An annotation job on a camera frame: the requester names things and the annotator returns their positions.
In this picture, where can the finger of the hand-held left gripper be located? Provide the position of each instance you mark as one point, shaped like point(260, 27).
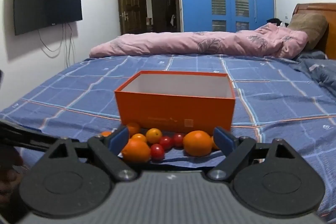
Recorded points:
point(29, 136)

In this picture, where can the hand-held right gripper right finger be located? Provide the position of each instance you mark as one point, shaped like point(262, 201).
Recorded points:
point(222, 138)

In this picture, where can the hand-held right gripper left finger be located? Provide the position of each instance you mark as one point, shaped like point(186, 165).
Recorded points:
point(119, 139)

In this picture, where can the small orange kumquat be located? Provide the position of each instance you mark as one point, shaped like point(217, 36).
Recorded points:
point(106, 133)
point(139, 137)

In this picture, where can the medium orange mandarin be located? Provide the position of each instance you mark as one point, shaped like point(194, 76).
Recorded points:
point(134, 129)

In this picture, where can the large oval orange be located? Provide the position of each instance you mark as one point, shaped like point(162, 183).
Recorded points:
point(136, 151)

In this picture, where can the large round orange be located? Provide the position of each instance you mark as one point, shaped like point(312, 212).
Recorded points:
point(197, 143)

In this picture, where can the small yellow-orange citrus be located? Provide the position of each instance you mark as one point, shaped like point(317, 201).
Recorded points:
point(153, 135)

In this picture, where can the red cherry tomato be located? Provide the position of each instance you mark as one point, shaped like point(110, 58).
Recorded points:
point(178, 140)
point(166, 142)
point(157, 152)

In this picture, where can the orange cardboard box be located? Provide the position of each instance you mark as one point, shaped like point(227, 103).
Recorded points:
point(173, 111)

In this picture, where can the blue checked bed sheet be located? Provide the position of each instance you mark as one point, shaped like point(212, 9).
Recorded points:
point(78, 82)

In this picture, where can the pink floral duvet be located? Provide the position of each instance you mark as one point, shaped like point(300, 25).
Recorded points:
point(170, 43)

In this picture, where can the grey-blue blanket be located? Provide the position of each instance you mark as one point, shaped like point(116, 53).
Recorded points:
point(324, 70)

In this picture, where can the black item behind duvet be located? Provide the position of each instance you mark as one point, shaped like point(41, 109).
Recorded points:
point(274, 21)

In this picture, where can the brown pillow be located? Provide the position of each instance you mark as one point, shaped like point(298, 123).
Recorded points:
point(309, 28)

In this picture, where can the wooden headboard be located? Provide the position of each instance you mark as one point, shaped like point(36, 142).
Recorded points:
point(331, 32)

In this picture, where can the black wall television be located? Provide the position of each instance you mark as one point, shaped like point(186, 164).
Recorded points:
point(47, 5)

